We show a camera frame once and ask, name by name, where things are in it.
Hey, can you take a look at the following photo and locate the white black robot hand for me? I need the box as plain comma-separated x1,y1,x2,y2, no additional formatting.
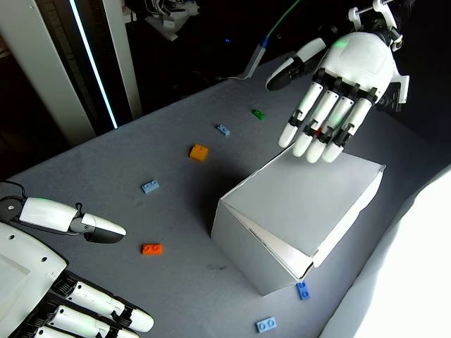
266,30,395,165
0,196,155,338

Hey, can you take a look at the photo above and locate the cardboard box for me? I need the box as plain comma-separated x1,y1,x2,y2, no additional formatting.
210,146,387,296

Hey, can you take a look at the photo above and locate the orange flat toy brick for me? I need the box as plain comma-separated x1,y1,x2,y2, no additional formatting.
141,242,164,256

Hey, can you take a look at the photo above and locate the grey table cloth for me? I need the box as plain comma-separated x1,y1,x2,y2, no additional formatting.
0,51,451,338

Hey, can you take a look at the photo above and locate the yellow-orange square toy brick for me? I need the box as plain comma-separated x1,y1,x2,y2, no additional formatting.
189,143,209,163

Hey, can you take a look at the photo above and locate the white plastic parts pile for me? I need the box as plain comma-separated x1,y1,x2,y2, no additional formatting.
144,0,200,42

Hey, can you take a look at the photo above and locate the white backdrop sheet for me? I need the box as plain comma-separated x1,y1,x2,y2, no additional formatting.
319,168,451,338

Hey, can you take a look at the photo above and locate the glowing light strip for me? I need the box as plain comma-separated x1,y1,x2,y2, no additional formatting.
68,0,119,130

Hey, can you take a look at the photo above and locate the dark blue flat brick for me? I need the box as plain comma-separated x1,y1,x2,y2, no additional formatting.
295,280,312,301

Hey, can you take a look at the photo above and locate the green cable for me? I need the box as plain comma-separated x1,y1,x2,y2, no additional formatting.
266,0,302,38

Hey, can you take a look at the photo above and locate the grey cable adapter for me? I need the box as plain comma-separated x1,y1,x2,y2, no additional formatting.
242,35,271,80

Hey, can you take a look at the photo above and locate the thin white cable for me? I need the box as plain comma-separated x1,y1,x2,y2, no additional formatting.
215,72,247,82

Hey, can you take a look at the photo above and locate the wide white frame post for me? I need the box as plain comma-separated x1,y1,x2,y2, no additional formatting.
0,0,98,148

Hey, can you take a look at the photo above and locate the narrow white frame post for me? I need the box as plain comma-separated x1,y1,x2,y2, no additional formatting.
101,0,144,120

